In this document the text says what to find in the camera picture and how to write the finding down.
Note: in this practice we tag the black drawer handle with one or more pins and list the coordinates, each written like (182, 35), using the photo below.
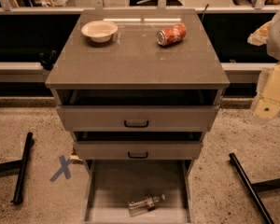
(137, 156)
(136, 123)

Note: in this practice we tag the black middle drawer handle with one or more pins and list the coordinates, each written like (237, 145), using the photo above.
(137, 156)

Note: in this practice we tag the black floor stand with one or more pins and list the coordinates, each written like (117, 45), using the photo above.
(20, 166)
(254, 189)

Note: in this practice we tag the black left floor stand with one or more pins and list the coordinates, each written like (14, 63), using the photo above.
(20, 166)

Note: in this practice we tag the grey middle drawer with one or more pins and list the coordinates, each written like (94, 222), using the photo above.
(159, 145)

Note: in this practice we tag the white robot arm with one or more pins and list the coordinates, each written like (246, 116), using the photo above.
(273, 39)

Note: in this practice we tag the white paper bowl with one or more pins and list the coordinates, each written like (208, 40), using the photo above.
(99, 31)

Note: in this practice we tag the black right floor stand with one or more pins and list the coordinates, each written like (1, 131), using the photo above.
(254, 189)

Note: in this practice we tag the orange soda can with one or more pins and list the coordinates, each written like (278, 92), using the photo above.
(170, 35)

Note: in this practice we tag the blue tape cross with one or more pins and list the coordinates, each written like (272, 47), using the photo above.
(63, 170)

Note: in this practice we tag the black clamp on rail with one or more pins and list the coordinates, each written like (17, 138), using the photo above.
(47, 60)

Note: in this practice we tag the grey top drawer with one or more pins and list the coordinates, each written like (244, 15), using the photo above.
(110, 118)

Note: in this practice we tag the grey drawer cabinet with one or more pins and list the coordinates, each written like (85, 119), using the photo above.
(133, 69)

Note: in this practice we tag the grey drawer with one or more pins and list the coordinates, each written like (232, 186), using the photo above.
(110, 118)
(114, 184)
(159, 145)

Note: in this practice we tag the black top drawer handle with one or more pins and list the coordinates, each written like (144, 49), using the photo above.
(136, 123)

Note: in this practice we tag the grey bottom drawer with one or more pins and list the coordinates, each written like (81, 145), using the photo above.
(114, 184)

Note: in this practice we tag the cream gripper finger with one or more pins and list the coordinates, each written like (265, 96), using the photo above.
(266, 104)
(259, 37)

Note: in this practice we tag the clear plastic water bottle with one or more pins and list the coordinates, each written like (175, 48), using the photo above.
(149, 203)

